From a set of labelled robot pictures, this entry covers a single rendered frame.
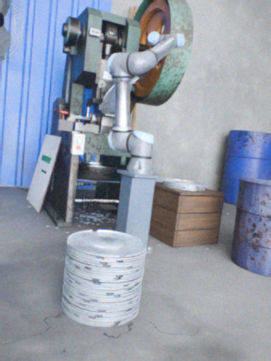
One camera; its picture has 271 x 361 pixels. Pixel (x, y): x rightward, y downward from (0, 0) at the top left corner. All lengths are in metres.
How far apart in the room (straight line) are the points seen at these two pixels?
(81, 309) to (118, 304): 0.12
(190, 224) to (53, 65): 2.27
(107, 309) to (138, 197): 0.78
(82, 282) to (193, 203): 1.12
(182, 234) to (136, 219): 0.40
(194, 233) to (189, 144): 2.29
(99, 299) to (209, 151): 3.55
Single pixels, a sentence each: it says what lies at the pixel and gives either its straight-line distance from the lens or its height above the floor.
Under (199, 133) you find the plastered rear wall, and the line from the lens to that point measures 4.40.
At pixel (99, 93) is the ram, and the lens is 2.50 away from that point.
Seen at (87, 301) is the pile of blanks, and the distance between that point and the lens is 1.19.
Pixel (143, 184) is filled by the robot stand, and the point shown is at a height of 0.39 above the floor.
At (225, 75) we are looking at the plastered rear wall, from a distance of 4.66.
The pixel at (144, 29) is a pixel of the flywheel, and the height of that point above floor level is 1.54.
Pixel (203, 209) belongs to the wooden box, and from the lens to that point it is 2.18.
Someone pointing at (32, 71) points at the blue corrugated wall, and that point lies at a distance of 3.64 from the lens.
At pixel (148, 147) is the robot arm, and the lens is 1.83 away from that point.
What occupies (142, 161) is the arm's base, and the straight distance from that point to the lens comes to 1.82.
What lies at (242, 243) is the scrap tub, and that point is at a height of 0.13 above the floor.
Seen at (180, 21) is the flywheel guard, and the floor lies 1.45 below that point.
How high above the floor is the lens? 0.63
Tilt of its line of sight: 7 degrees down
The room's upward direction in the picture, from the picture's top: 7 degrees clockwise
